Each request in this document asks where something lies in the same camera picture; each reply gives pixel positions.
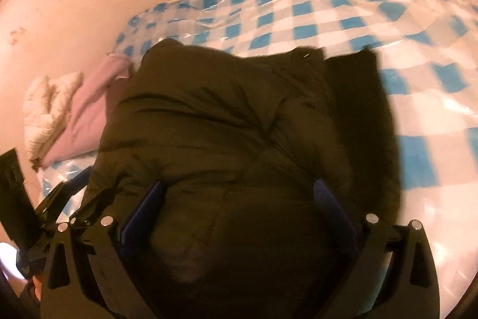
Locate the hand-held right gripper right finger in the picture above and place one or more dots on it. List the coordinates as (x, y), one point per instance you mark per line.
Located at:
(334, 214)

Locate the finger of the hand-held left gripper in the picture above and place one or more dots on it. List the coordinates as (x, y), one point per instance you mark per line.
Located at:
(91, 207)
(61, 194)

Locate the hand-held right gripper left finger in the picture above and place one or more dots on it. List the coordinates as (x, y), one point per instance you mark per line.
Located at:
(143, 218)

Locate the dark green puffer jacket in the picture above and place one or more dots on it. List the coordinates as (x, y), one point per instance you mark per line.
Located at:
(224, 117)

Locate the pink cloth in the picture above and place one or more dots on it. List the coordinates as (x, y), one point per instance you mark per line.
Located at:
(86, 109)

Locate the white fluffy cloth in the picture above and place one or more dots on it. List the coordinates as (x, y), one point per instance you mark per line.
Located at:
(48, 106)

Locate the blue checkered plastic sheet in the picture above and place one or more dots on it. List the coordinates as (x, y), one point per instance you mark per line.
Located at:
(373, 23)

